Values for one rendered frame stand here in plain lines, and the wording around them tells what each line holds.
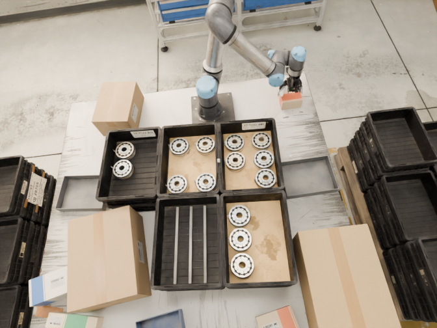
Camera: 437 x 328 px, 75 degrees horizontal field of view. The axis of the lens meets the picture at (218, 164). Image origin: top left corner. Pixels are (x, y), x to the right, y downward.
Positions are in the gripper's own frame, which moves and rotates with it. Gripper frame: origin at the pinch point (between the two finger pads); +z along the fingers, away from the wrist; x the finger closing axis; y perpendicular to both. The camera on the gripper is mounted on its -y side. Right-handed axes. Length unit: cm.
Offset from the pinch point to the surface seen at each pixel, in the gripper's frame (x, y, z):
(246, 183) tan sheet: -35, 58, -8
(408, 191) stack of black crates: 68, 60, 37
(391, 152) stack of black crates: 61, 37, 26
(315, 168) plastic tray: 5, 50, 5
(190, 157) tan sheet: -63, 39, -8
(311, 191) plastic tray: -1, 63, 5
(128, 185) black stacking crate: -96, 51, -7
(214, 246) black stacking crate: -54, 88, -8
